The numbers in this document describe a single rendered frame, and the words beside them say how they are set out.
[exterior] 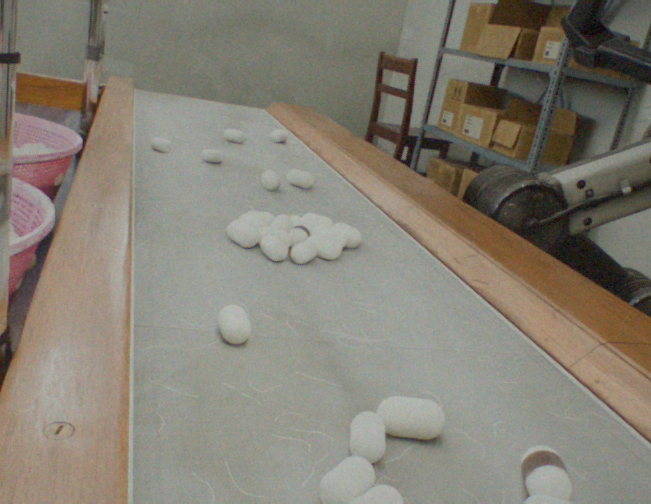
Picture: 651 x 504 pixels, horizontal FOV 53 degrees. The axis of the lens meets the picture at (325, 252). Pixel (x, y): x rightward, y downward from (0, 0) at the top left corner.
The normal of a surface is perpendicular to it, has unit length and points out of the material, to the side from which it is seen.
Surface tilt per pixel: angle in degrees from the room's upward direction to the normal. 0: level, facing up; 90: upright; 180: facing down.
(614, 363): 45
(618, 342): 0
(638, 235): 90
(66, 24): 90
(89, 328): 0
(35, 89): 90
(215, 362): 0
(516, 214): 88
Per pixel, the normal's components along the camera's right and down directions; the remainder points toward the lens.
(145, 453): 0.18, -0.93
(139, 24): 0.30, 0.36
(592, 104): -0.93, -0.07
